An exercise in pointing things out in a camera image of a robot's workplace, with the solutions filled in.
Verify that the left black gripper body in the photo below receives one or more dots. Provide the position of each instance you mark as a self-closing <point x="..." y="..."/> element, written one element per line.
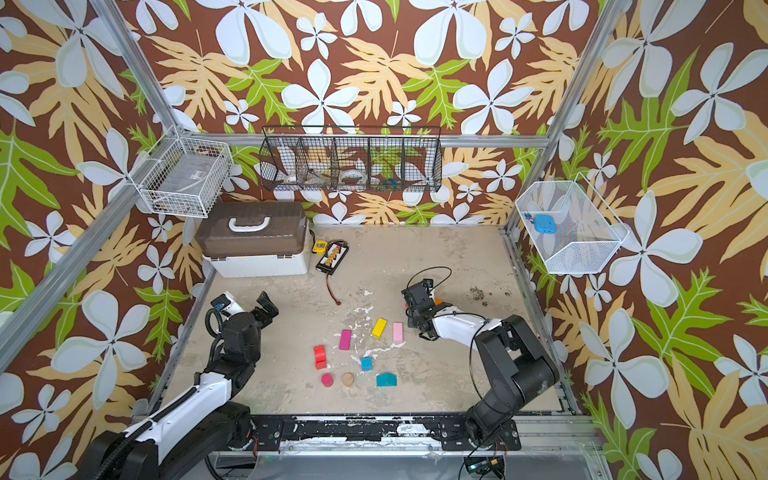
<point x="255" y="356"/>

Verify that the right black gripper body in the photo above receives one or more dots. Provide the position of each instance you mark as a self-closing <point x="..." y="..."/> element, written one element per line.
<point x="420" y="302"/>

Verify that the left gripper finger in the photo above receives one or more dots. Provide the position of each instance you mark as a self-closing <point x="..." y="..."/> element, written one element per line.
<point x="265" y="311"/>
<point x="221" y="304"/>

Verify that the pink wood block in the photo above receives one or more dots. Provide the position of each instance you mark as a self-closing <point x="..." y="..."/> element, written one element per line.
<point x="397" y="333"/>

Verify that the yellow wood block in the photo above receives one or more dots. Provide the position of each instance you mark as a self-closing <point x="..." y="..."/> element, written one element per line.
<point x="379" y="327"/>

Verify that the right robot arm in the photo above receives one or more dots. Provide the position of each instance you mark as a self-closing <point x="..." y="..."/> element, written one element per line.
<point x="516" y="363"/>

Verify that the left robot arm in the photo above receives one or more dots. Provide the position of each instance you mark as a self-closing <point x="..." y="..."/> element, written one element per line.
<point x="203" y="419"/>

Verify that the red arch block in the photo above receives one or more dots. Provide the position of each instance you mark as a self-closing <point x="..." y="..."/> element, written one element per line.
<point x="320" y="357"/>

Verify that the magenta wood block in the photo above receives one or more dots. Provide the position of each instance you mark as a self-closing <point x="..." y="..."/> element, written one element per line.
<point x="345" y="340"/>

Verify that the teal arch block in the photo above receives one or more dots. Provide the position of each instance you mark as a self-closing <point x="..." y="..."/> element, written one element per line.
<point x="386" y="379"/>

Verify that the natural wood cylinder block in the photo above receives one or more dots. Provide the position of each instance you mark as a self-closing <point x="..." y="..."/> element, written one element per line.
<point x="348" y="379"/>

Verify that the white box brown lid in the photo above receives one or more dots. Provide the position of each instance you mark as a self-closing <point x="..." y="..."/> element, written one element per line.
<point x="256" y="239"/>

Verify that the small yellow connector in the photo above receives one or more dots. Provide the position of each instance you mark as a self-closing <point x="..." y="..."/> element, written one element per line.
<point x="320" y="247"/>

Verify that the black charger board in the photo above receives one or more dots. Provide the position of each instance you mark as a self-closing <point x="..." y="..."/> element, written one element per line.
<point x="334" y="254"/>

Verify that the blue object in basket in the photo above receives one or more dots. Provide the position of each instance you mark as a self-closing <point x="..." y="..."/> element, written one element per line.
<point x="544" y="224"/>

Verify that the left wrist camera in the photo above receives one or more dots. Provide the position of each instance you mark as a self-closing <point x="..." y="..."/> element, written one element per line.
<point x="235" y="308"/>

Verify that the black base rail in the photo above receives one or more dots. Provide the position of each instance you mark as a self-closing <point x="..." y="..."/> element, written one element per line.
<point x="441" y="432"/>

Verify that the white wire basket left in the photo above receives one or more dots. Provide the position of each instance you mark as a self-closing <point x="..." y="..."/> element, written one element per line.
<point x="183" y="176"/>

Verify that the white wire basket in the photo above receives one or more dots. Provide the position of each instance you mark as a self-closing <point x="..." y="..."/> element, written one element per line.
<point x="589" y="232"/>
<point x="183" y="176"/>

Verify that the black wire basket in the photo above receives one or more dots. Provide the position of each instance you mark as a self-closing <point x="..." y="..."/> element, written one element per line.
<point x="351" y="158"/>

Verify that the white wire basket right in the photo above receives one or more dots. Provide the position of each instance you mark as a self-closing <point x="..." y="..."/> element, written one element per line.
<point x="589" y="232"/>

